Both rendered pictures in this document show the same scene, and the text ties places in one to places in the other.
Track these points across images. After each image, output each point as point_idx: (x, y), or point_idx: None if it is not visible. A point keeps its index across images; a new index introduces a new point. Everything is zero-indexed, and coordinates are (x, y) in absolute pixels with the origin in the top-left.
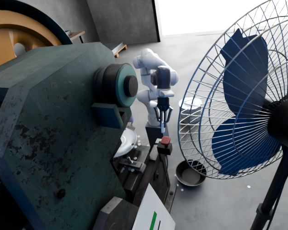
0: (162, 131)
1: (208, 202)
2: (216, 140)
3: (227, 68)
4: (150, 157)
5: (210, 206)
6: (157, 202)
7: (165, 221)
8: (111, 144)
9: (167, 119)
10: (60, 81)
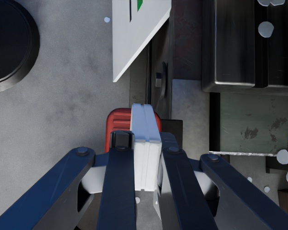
0: (141, 110)
1: (46, 143)
2: None
3: None
4: (200, 89)
5: (42, 136)
6: (141, 31)
7: (124, 42)
8: None
9: (79, 166)
10: None
